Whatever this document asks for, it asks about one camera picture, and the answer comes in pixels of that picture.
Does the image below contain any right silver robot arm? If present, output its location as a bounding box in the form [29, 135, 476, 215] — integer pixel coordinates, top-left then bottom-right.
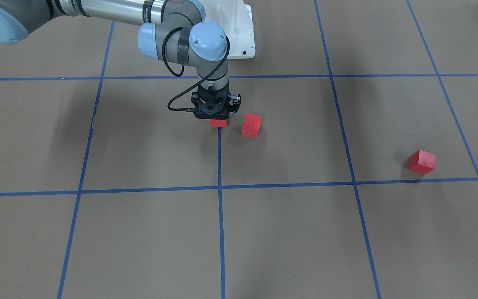
[0, 0, 241, 120]

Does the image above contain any red wooden cube carried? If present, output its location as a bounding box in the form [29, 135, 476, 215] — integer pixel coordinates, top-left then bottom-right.
[210, 119, 228, 127]

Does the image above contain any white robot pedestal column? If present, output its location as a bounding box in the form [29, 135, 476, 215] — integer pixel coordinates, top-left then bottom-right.
[201, 0, 256, 59]

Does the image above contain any red wooden cube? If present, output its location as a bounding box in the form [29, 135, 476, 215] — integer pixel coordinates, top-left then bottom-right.
[408, 150, 437, 175]
[241, 113, 262, 138]

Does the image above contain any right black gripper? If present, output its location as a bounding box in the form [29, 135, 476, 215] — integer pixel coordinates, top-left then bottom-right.
[192, 88, 231, 120]

